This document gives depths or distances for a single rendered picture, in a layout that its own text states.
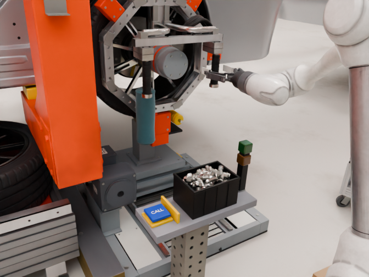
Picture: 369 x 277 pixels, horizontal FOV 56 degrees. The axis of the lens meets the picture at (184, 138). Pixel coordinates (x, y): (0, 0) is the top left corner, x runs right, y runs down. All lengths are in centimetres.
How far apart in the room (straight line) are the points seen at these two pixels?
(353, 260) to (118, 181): 100
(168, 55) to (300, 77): 55
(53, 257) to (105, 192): 33
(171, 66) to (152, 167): 66
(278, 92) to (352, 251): 62
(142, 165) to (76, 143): 81
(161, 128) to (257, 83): 65
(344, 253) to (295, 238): 106
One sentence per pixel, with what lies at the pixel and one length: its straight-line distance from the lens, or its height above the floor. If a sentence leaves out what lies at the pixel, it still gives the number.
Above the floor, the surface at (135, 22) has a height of 98.
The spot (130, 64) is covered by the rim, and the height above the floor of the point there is 81.
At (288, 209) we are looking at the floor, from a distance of 213.
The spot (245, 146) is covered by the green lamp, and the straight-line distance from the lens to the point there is 127.
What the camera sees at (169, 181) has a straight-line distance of 199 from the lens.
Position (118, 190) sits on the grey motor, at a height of 34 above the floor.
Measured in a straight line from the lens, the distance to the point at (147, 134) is 160.
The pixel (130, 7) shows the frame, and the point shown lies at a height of 108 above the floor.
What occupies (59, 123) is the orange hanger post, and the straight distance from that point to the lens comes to 117.
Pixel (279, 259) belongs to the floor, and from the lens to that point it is 180.
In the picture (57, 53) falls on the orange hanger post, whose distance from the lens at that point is 111.
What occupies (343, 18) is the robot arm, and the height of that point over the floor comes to 114.
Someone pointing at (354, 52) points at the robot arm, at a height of 108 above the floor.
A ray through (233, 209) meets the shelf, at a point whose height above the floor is 45.
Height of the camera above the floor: 121
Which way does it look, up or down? 26 degrees down
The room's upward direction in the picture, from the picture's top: 2 degrees clockwise
